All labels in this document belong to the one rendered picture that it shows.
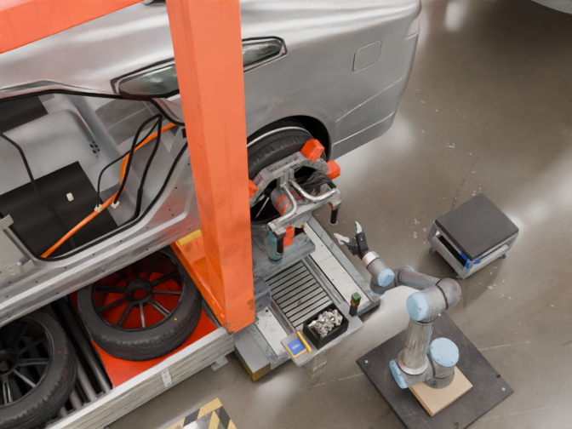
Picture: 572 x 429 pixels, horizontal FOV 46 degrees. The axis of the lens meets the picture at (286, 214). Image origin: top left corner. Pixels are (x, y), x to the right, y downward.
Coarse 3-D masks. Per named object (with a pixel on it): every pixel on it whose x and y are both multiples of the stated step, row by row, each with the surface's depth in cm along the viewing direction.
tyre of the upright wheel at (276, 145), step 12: (276, 120) 347; (288, 120) 352; (264, 132) 340; (276, 132) 340; (288, 132) 342; (300, 132) 348; (252, 144) 336; (264, 144) 335; (276, 144) 335; (288, 144) 337; (300, 144) 341; (252, 156) 333; (264, 156) 332; (276, 156) 336; (324, 156) 363; (252, 168) 332
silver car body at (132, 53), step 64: (256, 0) 292; (320, 0) 308; (384, 0) 323; (0, 64) 247; (64, 64) 256; (128, 64) 266; (256, 64) 294; (320, 64) 314; (384, 64) 344; (0, 128) 389; (64, 128) 370; (128, 128) 361; (256, 128) 321; (384, 128) 392; (0, 192) 359; (64, 192) 362; (128, 192) 362; (192, 192) 330; (0, 256) 287; (64, 256) 316; (128, 256) 337; (0, 320) 317
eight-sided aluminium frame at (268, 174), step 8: (296, 152) 340; (280, 160) 337; (288, 160) 337; (296, 160) 337; (304, 160) 338; (320, 160) 355; (272, 168) 334; (280, 168) 334; (288, 168) 334; (320, 168) 352; (328, 168) 356; (256, 176) 334; (264, 176) 332; (272, 176) 331; (256, 184) 336; (264, 184) 333; (256, 192) 334; (312, 192) 376; (320, 192) 371; (304, 200) 377; (256, 224) 367; (288, 224) 376; (256, 232) 363; (264, 232) 368
